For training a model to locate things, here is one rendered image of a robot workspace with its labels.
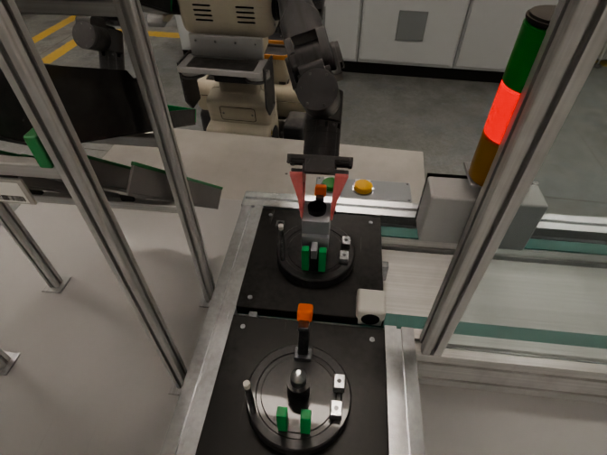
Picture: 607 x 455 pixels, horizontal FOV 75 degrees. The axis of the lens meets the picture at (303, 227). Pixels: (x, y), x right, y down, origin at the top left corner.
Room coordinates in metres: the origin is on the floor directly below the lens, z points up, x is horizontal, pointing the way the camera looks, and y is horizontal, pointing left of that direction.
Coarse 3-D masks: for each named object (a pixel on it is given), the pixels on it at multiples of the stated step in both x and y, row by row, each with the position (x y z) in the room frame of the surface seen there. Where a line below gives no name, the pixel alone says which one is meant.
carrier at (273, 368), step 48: (240, 336) 0.31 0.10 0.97; (288, 336) 0.31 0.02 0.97; (336, 336) 0.31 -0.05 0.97; (384, 336) 0.31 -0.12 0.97; (240, 384) 0.23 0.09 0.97; (288, 384) 0.21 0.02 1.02; (336, 384) 0.22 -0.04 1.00; (384, 384) 0.23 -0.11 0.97; (240, 432) 0.17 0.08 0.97; (288, 432) 0.16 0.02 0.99; (336, 432) 0.16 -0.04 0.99; (384, 432) 0.17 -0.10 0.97
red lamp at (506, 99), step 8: (504, 88) 0.32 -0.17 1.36; (496, 96) 0.33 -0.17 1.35; (504, 96) 0.32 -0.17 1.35; (512, 96) 0.31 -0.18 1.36; (496, 104) 0.33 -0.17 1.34; (504, 104) 0.32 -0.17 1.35; (512, 104) 0.31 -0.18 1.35; (496, 112) 0.32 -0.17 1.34; (504, 112) 0.32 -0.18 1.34; (512, 112) 0.31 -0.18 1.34; (488, 120) 0.33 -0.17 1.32; (496, 120) 0.32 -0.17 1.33; (504, 120) 0.31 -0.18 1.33; (488, 128) 0.33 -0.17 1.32; (496, 128) 0.32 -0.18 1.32; (504, 128) 0.31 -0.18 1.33; (488, 136) 0.32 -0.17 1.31; (496, 136) 0.31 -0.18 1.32
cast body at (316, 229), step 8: (320, 200) 0.48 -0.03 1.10; (304, 208) 0.47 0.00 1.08; (312, 208) 0.46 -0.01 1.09; (320, 208) 0.46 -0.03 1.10; (328, 208) 0.47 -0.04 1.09; (304, 216) 0.45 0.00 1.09; (312, 216) 0.45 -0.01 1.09; (320, 216) 0.45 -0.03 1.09; (328, 216) 0.45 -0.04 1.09; (304, 224) 0.44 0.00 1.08; (312, 224) 0.44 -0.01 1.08; (320, 224) 0.44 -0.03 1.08; (328, 224) 0.44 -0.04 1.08; (304, 232) 0.44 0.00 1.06; (312, 232) 0.44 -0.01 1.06; (320, 232) 0.44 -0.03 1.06; (328, 232) 0.44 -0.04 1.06; (304, 240) 0.44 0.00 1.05; (312, 240) 0.43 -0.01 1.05; (320, 240) 0.43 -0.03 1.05; (328, 240) 0.43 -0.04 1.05; (312, 248) 0.42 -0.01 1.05; (312, 256) 0.41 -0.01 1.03
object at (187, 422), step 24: (240, 216) 0.58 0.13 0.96; (240, 240) 0.52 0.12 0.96; (240, 264) 0.46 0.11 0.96; (216, 288) 0.40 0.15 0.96; (216, 312) 0.35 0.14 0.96; (216, 336) 0.31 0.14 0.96; (408, 336) 0.31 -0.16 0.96; (192, 360) 0.27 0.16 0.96; (216, 360) 0.27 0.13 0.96; (408, 360) 0.27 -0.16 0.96; (192, 384) 0.24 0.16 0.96; (408, 384) 0.24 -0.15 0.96; (192, 408) 0.21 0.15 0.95; (408, 408) 0.20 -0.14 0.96; (168, 432) 0.17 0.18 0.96; (192, 432) 0.17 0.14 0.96; (408, 432) 0.17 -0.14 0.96
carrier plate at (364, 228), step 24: (264, 216) 0.57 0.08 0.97; (288, 216) 0.57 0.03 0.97; (336, 216) 0.57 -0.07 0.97; (360, 216) 0.57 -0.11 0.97; (264, 240) 0.51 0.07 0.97; (360, 240) 0.51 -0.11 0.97; (264, 264) 0.45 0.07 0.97; (360, 264) 0.45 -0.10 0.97; (240, 288) 0.40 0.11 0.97; (264, 288) 0.40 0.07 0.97; (288, 288) 0.40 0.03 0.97; (312, 288) 0.40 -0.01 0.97; (336, 288) 0.40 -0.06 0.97; (360, 288) 0.40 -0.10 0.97; (240, 312) 0.36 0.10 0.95; (264, 312) 0.36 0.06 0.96; (288, 312) 0.35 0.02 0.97; (336, 312) 0.35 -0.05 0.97
